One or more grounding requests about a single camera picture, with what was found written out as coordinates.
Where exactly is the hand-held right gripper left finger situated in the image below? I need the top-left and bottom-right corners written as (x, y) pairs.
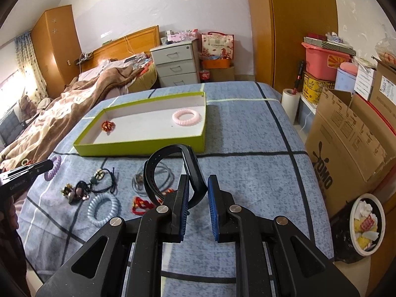
top-left (35, 174), bottom-right (190, 297)

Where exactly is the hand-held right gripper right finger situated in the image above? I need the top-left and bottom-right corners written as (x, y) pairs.
top-left (207, 174), bottom-right (361, 297)

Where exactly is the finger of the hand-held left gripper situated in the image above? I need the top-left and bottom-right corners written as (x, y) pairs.
top-left (28, 167), bottom-right (53, 180)
top-left (12, 160), bottom-right (54, 175)

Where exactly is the purple spiral hair tie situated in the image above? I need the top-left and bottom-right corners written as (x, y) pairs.
top-left (44, 154), bottom-right (62, 182)

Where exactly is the black smart wristband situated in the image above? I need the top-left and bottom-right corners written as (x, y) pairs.
top-left (144, 144), bottom-right (207, 211)

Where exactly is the black hair tie pink ornament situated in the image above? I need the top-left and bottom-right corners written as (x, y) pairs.
top-left (70, 180), bottom-right (94, 205)

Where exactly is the grey cord hair tie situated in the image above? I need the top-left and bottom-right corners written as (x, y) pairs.
top-left (131, 165), bottom-right (174, 196)

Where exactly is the black hair tie striped bead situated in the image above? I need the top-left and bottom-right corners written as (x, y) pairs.
top-left (92, 167), bottom-right (119, 194)

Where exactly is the blue spiral hair tie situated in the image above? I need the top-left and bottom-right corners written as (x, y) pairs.
top-left (87, 194), bottom-right (121, 224)

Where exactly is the shallow yellow-green box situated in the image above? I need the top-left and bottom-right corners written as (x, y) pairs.
top-left (73, 91), bottom-right (207, 157)

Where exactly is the person's left forearm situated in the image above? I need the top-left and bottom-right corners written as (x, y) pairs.
top-left (0, 196), bottom-right (30, 297)

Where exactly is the grey chair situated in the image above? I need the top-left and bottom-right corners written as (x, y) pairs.
top-left (0, 111), bottom-right (24, 147)

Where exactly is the brown teddy bear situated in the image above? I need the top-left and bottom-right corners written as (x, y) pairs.
top-left (18, 94), bottom-right (38, 119)

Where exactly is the brown blanket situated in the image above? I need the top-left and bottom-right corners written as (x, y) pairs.
top-left (0, 65), bottom-right (146, 168)

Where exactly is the blue plaid sheet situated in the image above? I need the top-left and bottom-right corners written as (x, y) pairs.
top-left (14, 80), bottom-right (336, 297)

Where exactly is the patterned window curtain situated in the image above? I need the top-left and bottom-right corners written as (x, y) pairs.
top-left (14, 31), bottom-right (49, 106)

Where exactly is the narrow wooden wardrobe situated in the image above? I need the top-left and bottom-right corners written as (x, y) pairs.
top-left (30, 4), bottom-right (83, 99)

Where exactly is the power strip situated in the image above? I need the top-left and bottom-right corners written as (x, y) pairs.
top-left (74, 52), bottom-right (94, 64)

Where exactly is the white paper roll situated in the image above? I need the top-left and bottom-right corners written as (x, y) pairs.
top-left (280, 88), bottom-right (301, 125)

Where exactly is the trash bin with black bag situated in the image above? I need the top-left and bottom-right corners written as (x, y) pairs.
top-left (329, 193), bottom-right (386, 264)

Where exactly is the small cardboard box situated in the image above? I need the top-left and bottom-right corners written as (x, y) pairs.
top-left (210, 66), bottom-right (236, 83)

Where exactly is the orange box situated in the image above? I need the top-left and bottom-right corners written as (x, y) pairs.
top-left (201, 59), bottom-right (232, 70)

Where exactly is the large open cardboard box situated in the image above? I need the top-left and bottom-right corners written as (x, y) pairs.
top-left (304, 87), bottom-right (396, 221)

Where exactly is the grey drawer cabinet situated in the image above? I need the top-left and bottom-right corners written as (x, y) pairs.
top-left (150, 39), bottom-right (201, 88)

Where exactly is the red and black tool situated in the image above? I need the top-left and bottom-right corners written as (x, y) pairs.
top-left (292, 61), bottom-right (305, 95)

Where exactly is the yellow patterned tin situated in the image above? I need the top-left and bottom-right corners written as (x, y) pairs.
top-left (302, 71), bottom-right (336, 106)

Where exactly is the wooden bed headboard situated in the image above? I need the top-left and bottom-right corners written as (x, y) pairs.
top-left (81, 25), bottom-right (161, 72)

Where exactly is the red floral gift bag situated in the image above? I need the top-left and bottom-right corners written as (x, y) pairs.
top-left (201, 31), bottom-right (235, 61)

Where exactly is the pile of small pink packages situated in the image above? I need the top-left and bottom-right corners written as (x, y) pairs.
top-left (165, 29), bottom-right (199, 45)

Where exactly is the pink plastic tub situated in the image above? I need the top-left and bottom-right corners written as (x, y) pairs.
top-left (304, 42), bottom-right (352, 83)

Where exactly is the light blue round box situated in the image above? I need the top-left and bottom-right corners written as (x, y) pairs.
top-left (335, 62), bottom-right (360, 93)

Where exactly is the large wooden wardrobe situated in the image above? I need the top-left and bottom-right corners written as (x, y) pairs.
top-left (244, 0), bottom-right (340, 95)

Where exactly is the white carton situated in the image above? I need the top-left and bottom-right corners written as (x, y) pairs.
top-left (353, 66), bottom-right (377, 101)

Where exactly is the striped flat box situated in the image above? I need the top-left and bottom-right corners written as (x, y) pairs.
top-left (303, 36), bottom-right (355, 55)

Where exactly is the tall cardboard box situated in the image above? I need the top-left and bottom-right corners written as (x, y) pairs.
top-left (369, 56), bottom-right (396, 122)

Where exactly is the clear plastic bag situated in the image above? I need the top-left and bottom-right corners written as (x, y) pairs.
top-left (375, 25), bottom-right (396, 69)

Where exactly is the pink spiral hair tie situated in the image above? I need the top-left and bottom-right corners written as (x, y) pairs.
top-left (172, 108), bottom-right (203, 127)

